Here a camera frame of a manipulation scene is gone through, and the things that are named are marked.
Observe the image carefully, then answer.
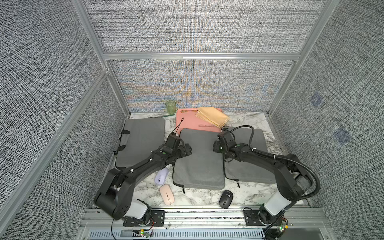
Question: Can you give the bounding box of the black computer mouse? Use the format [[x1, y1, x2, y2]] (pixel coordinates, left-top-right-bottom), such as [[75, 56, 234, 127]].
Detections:
[[219, 190, 234, 209]]

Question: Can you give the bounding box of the pink computer mouse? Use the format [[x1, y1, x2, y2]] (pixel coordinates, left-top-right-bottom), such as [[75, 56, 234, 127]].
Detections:
[[159, 184, 175, 206]]

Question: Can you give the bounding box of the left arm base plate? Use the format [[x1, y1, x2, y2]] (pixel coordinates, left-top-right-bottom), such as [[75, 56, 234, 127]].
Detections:
[[123, 210, 166, 228]]

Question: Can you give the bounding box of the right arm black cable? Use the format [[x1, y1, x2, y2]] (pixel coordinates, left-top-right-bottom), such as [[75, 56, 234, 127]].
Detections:
[[221, 125, 321, 201]]

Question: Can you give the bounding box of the green glass cup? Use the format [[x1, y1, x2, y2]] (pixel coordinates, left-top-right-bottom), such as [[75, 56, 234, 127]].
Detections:
[[165, 100, 177, 115]]

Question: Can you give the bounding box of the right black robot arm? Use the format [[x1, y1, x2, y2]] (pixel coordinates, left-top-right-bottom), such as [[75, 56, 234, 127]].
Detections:
[[214, 130, 320, 226]]

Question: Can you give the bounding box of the lilac computer mouse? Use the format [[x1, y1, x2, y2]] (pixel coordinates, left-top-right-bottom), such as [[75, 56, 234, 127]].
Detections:
[[154, 168, 169, 186]]

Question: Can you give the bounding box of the pink laptop sleeve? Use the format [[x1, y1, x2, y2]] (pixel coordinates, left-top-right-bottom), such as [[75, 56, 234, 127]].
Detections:
[[176, 108, 221, 135]]

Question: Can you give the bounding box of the grey laptop bag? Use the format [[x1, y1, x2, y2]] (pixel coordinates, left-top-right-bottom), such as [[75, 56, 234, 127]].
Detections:
[[114, 119, 166, 169], [173, 129, 225, 190], [224, 128, 276, 184]]

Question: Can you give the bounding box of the aluminium front rail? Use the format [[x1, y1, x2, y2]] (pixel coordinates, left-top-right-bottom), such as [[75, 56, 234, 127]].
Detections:
[[76, 206, 336, 240]]

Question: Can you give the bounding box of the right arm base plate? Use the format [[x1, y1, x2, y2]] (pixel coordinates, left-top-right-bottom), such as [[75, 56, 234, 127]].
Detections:
[[243, 208, 264, 227]]

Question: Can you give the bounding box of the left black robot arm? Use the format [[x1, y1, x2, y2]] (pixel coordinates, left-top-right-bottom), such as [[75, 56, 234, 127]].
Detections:
[[94, 133, 192, 220]]

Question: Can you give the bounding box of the folded yellow cloth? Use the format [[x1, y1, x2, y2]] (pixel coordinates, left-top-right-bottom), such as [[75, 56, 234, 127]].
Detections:
[[196, 107, 230, 128]]

